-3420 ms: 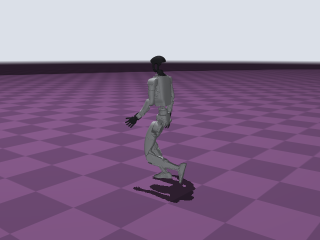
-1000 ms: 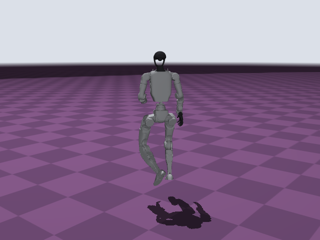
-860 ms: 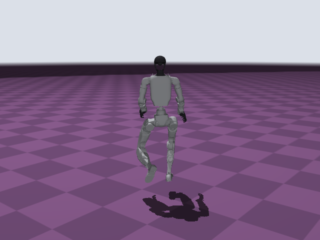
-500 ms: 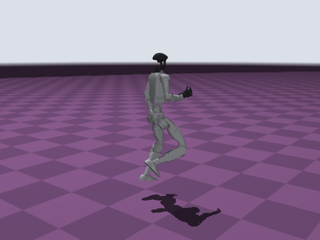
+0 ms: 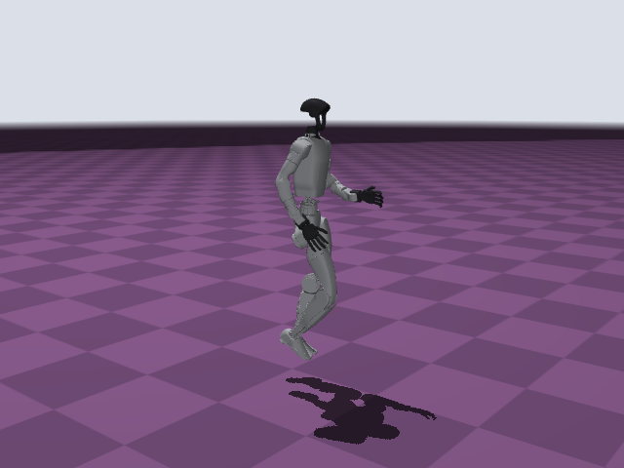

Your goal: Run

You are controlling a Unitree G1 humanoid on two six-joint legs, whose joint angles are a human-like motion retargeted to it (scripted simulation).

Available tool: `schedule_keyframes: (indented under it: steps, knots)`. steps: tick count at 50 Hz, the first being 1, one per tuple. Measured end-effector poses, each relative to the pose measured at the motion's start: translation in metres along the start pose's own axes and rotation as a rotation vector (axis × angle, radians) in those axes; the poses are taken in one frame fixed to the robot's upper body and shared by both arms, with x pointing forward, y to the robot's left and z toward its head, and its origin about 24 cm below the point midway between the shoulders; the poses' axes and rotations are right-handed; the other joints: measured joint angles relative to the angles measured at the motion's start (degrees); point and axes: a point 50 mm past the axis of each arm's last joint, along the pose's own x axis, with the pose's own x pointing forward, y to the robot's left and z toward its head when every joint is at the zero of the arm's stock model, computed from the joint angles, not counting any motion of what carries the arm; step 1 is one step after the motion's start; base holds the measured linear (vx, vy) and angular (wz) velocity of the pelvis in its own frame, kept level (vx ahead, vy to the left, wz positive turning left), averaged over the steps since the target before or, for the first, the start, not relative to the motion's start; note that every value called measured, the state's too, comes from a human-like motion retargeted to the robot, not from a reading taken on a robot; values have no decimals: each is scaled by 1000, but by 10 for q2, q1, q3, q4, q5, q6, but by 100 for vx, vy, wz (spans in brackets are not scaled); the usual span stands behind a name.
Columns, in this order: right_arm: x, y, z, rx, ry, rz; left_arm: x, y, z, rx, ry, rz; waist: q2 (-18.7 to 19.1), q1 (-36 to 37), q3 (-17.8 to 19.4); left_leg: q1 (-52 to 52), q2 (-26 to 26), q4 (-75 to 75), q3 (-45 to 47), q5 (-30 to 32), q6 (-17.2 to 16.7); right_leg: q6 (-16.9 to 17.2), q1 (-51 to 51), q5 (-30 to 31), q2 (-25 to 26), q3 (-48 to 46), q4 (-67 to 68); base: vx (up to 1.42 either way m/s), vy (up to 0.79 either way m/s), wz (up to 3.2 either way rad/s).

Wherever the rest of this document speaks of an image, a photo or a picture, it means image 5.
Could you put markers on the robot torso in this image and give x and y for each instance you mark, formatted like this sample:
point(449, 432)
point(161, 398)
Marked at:
point(310, 177)

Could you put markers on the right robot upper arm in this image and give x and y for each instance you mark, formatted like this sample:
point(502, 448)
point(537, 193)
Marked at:
point(299, 150)

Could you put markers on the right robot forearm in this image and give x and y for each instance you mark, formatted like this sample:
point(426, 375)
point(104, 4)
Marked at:
point(287, 198)

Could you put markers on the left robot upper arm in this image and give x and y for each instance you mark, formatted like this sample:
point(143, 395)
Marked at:
point(330, 177)

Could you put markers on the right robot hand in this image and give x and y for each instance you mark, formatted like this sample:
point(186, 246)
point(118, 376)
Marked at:
point(310, 232)

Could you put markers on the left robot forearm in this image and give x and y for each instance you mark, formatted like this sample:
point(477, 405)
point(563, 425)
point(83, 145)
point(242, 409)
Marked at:
point(343, 192)

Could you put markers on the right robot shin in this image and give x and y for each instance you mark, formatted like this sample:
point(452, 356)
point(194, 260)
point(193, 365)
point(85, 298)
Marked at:
point(314, 312)

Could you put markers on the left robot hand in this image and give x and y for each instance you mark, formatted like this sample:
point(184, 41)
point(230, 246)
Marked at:
point(368, 195)

